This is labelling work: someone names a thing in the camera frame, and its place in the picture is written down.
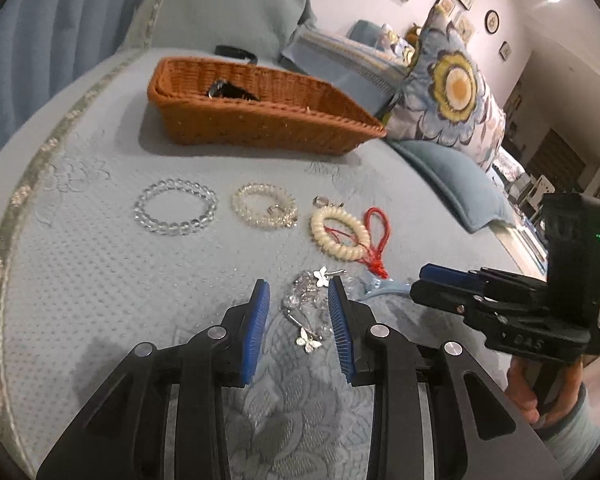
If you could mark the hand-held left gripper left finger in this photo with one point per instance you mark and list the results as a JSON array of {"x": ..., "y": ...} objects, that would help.
[{"x": 257, "y": 330}]

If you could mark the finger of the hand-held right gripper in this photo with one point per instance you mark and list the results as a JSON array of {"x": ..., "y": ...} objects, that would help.
[
  {"x": 445, "y": 297},
  {"x": 450, "y": 276}
]

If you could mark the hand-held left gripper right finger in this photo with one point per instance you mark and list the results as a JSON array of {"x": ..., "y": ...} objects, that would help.
[{"x": 341, "y": 331}]

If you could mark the person's right forearm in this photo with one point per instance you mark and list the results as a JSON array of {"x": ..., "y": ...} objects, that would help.
[{"x": 575, "y": 435}]

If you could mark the person's right hand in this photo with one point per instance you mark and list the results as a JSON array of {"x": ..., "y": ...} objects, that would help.
[{"x": 525, "y": 390}]

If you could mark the light blue hair clip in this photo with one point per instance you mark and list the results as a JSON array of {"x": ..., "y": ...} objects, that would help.
[{"x": 385, "y": 287}]

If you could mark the plain blue pillow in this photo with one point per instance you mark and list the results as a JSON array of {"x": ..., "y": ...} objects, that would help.
[{"x": 455, "y": 180}]

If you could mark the dark wooden cabinet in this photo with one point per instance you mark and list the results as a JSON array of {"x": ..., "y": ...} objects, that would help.
[{"x": 555, "y": 160}]

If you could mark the light blue quilted bedspread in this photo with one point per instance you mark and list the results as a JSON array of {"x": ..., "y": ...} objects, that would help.
[{"x": 105, "y": 270}]

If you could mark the floral patterned pillow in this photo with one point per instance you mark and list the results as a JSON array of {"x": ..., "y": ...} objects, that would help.
[{"x": 455, "y": 85}]

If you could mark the brown wicker basket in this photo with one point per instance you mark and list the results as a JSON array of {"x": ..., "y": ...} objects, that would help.
[{"x": 260, "y": 120}]

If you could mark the black wristwatch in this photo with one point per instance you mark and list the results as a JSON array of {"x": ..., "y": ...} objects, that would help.
[{"x": 227, "y": 90}]

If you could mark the striped blue pillow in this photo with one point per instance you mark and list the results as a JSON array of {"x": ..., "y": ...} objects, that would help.
[{"x": 340, "y": 57}]

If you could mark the blue curtain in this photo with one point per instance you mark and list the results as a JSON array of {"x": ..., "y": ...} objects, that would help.
[{"x": 45, "y": 45}]

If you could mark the round wall clock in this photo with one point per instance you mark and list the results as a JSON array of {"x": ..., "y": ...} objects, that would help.
[{"x": 492, "y": 21}]

